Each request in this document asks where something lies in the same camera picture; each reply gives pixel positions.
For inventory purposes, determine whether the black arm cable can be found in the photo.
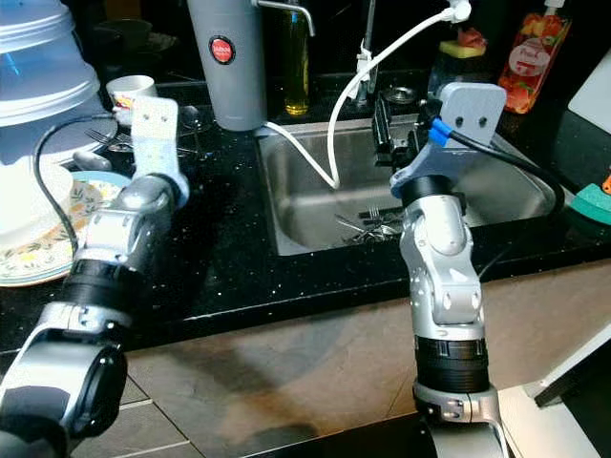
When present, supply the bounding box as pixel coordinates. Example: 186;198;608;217
433;119;567;280
33;114;146;255

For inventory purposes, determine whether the translucent white plastic container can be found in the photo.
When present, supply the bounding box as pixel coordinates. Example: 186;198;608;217
0;50;102;169
0;0;79;56

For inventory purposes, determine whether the dark cabinet door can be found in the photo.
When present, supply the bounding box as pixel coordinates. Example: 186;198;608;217
533;323;611;408

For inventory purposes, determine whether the yellow oil bottle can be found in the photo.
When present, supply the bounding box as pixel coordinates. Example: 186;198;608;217
282;8;312;117

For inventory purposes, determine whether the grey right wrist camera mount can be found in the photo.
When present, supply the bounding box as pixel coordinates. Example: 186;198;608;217
389;83;508;198

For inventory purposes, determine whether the stainless steel sink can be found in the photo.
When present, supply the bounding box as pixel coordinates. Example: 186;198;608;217
255;113;560;258

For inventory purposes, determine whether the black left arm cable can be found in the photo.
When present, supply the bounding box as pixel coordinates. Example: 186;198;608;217
33;114;146;255

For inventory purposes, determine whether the red peach soap bottle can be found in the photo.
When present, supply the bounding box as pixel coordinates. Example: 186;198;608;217
499;0;575;115

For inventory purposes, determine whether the dark sponge holder with sponge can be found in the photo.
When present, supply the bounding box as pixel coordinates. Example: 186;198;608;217
429;27;489;96

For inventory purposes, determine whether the white printed cup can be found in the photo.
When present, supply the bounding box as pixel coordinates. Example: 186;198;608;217
106;74;158;128

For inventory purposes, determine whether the round steel sink strainer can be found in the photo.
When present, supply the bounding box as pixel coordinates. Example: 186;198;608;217
382;86;420;105

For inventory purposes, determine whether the white flexible hose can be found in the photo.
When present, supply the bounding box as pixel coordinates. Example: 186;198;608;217
262;2;474;190

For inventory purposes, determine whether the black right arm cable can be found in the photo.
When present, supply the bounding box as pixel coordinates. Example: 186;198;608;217
433;119;567;280

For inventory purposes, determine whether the steel spoon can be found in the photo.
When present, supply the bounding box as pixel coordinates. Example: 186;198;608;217
71;150;115;174

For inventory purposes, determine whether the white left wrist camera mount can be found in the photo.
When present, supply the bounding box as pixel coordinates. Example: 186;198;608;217
131;95;191;206

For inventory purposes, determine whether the teal plastic item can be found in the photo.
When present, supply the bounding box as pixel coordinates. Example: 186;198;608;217
567;181;611;226

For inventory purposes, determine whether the white board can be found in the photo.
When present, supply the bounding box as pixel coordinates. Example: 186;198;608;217
568;57;611;126

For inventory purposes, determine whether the chrome sink faucet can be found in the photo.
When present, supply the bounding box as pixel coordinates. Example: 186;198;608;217
352;0;379;98

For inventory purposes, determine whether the floral plate with blue rim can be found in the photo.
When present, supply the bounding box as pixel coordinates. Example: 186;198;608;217
0;172;136;288

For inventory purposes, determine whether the grey water filter canister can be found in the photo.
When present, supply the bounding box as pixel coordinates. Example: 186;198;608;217
186;0;317;133

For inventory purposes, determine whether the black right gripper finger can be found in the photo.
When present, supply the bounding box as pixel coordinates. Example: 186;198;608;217
372;95;395;171

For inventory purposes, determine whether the white bowl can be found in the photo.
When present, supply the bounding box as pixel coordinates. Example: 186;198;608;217
0;157;76;245

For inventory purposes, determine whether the steel fork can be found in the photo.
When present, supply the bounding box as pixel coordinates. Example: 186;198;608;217
85;126;145;155
334;204;408;245

